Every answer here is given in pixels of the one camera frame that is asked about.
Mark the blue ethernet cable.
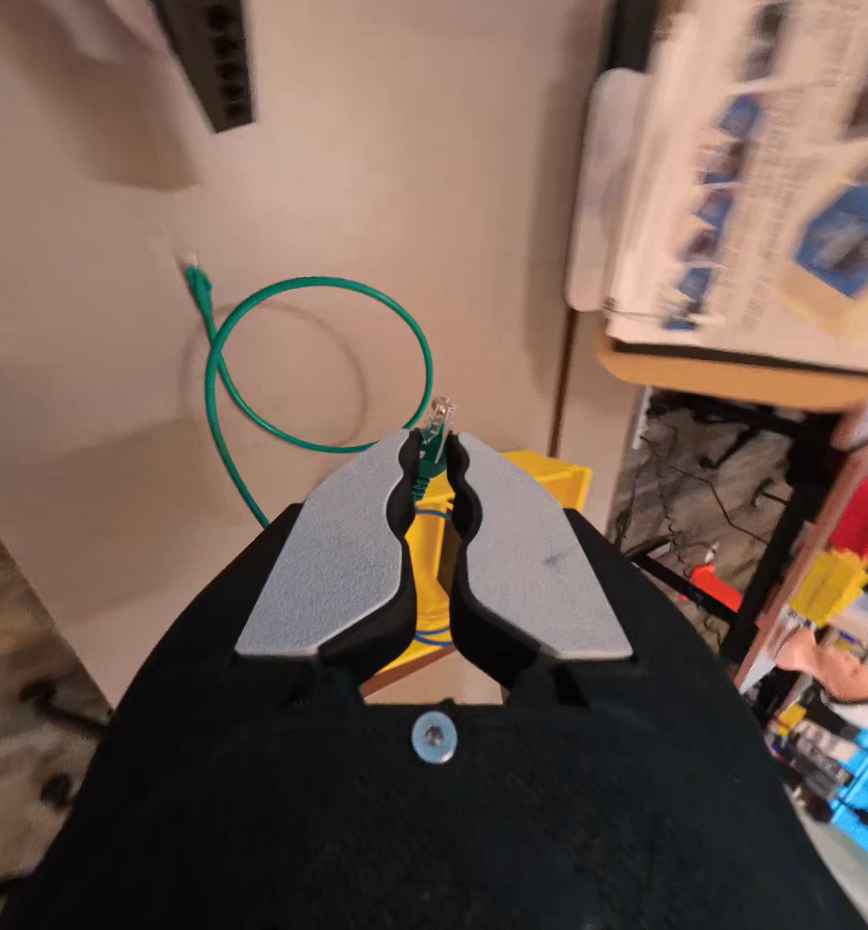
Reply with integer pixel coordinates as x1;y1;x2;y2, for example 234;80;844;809
414;509;453;648

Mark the yellow plastic bin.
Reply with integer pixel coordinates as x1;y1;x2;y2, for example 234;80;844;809
390;449;593;673

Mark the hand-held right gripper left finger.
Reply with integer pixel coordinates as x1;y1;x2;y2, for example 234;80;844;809
233;428;420;685

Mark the black network switch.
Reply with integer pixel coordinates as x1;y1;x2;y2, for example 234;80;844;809
151;0;257;133

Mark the black office chair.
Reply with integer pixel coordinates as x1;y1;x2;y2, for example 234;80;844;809
0;676;111;807

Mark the printed instruction sheet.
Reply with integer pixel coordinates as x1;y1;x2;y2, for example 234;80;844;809
608;0;868;375

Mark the green ethernet cable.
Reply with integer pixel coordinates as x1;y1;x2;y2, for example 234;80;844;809
183;253;457;530

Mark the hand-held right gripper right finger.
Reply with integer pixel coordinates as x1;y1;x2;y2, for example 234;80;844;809
445;432;636;688

